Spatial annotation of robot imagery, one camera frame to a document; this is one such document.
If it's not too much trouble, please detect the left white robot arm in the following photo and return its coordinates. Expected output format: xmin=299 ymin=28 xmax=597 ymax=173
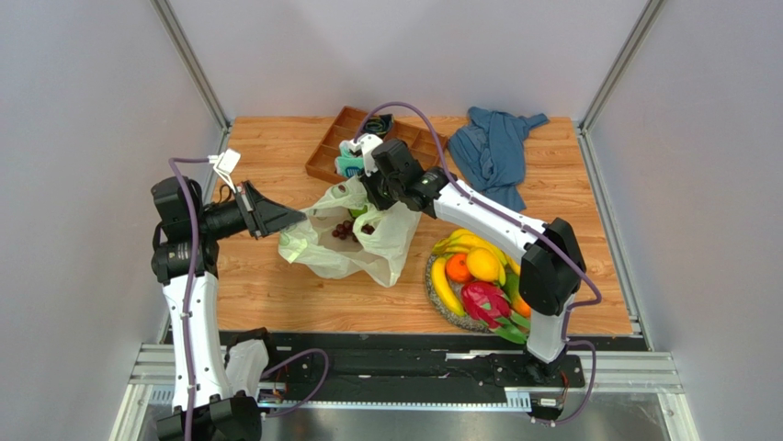
xmin=151 ymin=177 xmax=306 ymax=440

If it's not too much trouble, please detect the single yellow banana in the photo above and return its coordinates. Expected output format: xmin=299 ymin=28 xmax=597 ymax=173
xmin=429 ymin=257 xmax=466 ymax=317

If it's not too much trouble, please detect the dark purple grape bunch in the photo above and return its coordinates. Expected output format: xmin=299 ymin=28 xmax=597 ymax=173
xmin=331 ymin=220 xmax=375 ymax=243

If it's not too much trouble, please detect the speckled round plate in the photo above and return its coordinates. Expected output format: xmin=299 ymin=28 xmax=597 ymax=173
xmin=426 ymin=254 xmax=491 ymax=334

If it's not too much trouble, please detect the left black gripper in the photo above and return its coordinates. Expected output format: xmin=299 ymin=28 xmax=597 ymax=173
xmin=194 ymin=181 xmax=304 ymax=241

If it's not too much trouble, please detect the orange fake tangerine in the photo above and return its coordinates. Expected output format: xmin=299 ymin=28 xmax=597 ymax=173
xmin=445 ymin=253 xmax=474 ymax=284

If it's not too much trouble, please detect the blue cloth shirt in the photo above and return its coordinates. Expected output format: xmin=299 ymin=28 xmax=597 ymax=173
xmin=448 ymin=107 xmax=550 ymax=212

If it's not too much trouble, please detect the brown compartment tray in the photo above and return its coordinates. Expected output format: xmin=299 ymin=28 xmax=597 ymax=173
xmin=305 ymin=107 xmax=440 ymax=184

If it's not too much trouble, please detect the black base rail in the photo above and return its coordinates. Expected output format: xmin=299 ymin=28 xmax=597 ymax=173
xmin=219 ymin=330 xmax=642 ymax=406

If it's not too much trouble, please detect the yellow banana bunch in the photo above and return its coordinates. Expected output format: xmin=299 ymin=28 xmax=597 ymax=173
xmin=433 ymin=229 xmax=520 ymax=276

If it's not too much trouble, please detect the dark rolled sock back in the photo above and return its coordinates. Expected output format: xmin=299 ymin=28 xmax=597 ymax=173
xmin=360 ymin=114 xmax=394 ymax=139

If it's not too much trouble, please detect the teal sock left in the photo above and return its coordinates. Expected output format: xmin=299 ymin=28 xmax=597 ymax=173
xmin=335 ymin=140 xmax=365 ymax=178

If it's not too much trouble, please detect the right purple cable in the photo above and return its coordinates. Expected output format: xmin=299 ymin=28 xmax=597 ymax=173
xmin=353 ymin=101 xmax=605 ymax=426

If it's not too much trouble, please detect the orange green mango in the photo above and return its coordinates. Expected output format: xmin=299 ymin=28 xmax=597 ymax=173
xmin=503 ymin=271 xmax=531 ymax=318

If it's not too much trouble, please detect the pink dragon fruit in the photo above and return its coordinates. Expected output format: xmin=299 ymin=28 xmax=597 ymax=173
xmin=460 ymin=281 xmax=531 ymax=345

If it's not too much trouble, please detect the translucent yellow plastic bag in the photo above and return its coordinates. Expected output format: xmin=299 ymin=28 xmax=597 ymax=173
xmin=278 ymin=178 xmax=421 ymax=288

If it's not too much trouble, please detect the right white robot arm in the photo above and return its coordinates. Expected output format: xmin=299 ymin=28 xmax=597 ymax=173
xmin=355 ymin=134 xmax=586 ymax=364

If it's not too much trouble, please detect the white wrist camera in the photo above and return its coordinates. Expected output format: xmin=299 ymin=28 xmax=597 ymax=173
xmin=351 ymin=134 xmax=383 ymax=176
xmin=208 ymin=148 xmax=241 ymax=193

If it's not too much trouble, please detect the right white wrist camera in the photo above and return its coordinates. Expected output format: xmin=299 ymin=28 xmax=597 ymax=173
xmin=351 ymin=134 xmax=383 ymax=176

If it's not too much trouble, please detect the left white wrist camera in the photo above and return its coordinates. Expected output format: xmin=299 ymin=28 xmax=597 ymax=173
xmin=208 ymin=148 xmax=241 ymax=193

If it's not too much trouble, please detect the green fake lime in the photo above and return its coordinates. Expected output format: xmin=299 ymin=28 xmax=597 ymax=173
xmin=348 ymin=206 xmax=369 ymax=220

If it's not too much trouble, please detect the yellow fake lemon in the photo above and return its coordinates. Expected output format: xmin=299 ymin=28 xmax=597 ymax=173
xmin=466 ymin=247 xmax=505 ymax=285

